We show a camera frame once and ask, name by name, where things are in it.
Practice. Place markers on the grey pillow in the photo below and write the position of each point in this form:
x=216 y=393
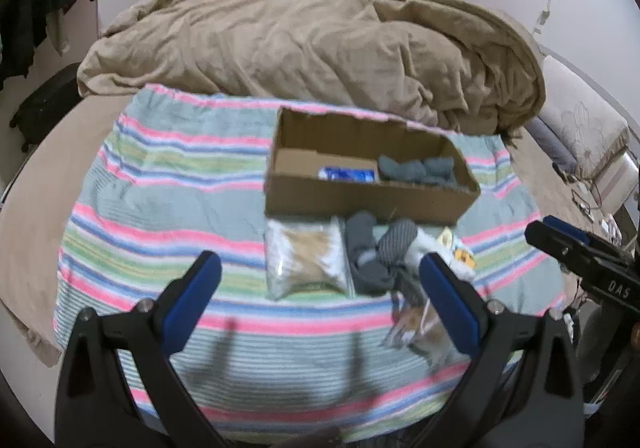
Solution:
x=549 y=142

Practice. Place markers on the tan rumpled duvet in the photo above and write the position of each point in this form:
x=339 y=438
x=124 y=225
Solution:
x=443 y=63

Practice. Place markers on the grey dotted socks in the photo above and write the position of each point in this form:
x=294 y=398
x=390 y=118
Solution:
x=379 y=265

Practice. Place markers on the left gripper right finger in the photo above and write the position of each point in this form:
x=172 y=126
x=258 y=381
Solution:
x=522 y=387

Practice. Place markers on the black suitcase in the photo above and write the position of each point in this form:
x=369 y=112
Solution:
x=47 y=106

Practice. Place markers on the grey fuzzy socks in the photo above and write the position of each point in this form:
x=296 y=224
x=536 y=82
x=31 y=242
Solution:
x=437 y=171

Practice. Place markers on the blue tissue packet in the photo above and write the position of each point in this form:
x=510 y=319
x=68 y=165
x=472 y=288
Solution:
x=342 y=174

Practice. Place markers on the beige bed sheet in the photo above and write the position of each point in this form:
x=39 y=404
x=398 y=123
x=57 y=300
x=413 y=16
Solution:
x=35 y=213

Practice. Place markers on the brown cardboard box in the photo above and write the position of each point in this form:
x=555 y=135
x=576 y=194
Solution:
x=336 y=164

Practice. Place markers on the cotton swab bag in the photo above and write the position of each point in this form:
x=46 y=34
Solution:
x=306 y=256

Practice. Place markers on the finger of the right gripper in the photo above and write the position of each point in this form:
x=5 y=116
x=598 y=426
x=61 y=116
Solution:
x=566 y=229
x=555 y=244

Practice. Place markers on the white socks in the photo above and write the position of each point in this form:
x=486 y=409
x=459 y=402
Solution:
x=424 y=244

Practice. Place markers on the white embroidered pillow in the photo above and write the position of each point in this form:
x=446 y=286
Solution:
x=588 y=126

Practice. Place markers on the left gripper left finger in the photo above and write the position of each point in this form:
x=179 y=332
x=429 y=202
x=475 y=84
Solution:
x=94 y=405

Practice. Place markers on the capybara tissue pack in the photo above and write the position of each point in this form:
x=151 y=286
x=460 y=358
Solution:
x=456 y=247

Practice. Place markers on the clear bag with snacks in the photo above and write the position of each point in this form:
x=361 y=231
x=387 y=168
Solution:
x=420 y=329

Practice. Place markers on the striped pastel towel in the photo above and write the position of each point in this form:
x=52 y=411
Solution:
x=178 y=174

